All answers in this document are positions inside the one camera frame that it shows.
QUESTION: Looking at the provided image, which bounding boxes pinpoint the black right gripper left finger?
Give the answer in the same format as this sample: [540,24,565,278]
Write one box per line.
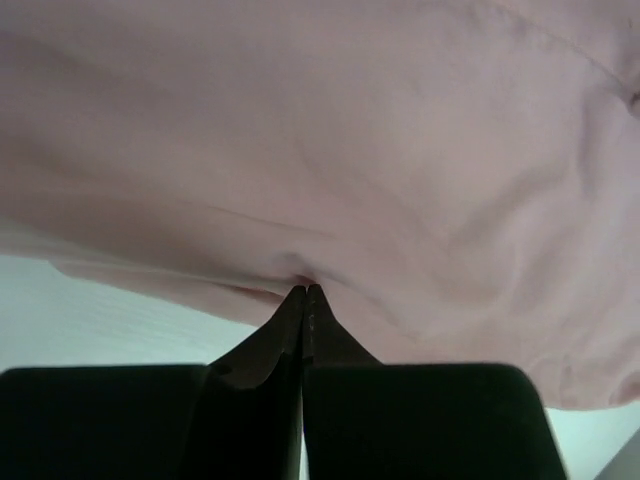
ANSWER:
[1,286,306,479]

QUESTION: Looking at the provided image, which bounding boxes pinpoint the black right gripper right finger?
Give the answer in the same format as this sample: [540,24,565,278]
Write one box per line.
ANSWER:
[302,285,566,479]

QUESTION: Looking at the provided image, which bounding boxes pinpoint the pink trousers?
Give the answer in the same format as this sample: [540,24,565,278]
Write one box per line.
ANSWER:
[1,1,639,409]

